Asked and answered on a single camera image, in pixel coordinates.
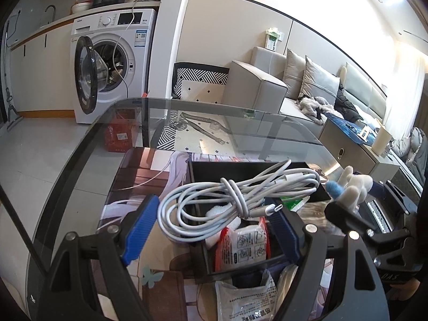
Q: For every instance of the beige side cabinet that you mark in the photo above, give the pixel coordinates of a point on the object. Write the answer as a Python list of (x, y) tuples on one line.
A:
[(354, 153)]

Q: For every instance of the kitchen faucet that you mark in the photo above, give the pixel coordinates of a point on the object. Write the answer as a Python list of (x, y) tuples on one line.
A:
[(50, 7)]

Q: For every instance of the grey puffer jacket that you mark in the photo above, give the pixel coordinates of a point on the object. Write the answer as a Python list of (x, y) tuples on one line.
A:
[(413, 153)]

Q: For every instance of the white foam wrap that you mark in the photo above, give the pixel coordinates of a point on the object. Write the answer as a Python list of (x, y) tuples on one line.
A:
[(215, 211)]

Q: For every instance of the white washing machine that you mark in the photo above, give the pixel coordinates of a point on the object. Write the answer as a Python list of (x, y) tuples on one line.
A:
[(133, 57)]

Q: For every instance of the beige cushion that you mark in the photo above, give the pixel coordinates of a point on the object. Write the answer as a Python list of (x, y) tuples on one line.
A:
[(294, 65)]

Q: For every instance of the black cardboard box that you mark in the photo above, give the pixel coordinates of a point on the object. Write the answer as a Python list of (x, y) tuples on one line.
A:
[(214, 174)]

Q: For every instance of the green packet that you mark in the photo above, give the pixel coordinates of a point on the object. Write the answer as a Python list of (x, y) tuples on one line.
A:
[(294, 204)]

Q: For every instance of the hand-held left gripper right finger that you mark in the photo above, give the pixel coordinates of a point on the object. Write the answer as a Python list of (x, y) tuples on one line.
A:
[(284, 237)]

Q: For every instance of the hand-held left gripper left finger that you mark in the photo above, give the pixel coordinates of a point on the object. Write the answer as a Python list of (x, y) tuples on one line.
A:
[(140, 230)]

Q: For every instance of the printed table mat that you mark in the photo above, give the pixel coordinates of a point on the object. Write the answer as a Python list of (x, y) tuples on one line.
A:
[(150, 174)]

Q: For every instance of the blue printed sheet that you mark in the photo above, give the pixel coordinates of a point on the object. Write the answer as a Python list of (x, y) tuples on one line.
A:
[(344, 127)]

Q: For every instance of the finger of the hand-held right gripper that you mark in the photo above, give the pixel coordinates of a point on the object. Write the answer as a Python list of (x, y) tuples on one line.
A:
[(347, 220), (391, 195)]

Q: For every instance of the beige sofa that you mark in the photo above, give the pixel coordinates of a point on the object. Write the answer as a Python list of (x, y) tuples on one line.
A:
[(257, 87)]

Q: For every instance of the white bowl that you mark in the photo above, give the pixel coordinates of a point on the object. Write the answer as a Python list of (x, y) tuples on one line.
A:
[(81, 7)]

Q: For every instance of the mop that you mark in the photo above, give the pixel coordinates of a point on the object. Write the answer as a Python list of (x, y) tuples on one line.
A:
[(7, 100)]

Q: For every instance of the grey fluffy cloth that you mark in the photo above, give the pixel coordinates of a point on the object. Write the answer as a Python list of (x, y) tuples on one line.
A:
[(314, 105)]

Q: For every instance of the cream paper bag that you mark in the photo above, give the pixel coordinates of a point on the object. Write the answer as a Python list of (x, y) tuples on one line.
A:
[(381, 140)]

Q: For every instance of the white plush toy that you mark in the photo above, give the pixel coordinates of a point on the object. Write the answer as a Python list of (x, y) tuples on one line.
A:
[(354, 187)]

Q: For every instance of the small white stand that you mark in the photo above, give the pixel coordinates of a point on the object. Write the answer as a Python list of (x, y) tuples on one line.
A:
[(363, 133)]

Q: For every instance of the grey cushion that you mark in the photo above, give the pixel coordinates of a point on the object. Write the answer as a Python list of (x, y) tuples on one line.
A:
[(319, 80)]

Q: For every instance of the white kitchen counter cabinet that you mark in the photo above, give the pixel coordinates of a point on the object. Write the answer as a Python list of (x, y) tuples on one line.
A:
[(43, 70)]

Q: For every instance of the black jacket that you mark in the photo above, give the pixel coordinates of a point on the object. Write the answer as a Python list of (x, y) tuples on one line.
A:
[(347, 105)]

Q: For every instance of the white red printed packet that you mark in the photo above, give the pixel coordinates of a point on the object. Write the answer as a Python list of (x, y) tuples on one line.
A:
[(244, 244)]

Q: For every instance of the wall remote holder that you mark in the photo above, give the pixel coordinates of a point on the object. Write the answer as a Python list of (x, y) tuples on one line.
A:
[(273, 38)]

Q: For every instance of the red cardboard box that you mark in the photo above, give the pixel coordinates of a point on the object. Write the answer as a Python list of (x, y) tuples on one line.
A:
[(122, 133)]

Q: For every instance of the patterned chair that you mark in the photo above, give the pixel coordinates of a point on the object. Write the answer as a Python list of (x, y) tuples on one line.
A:
[(200, 77)]

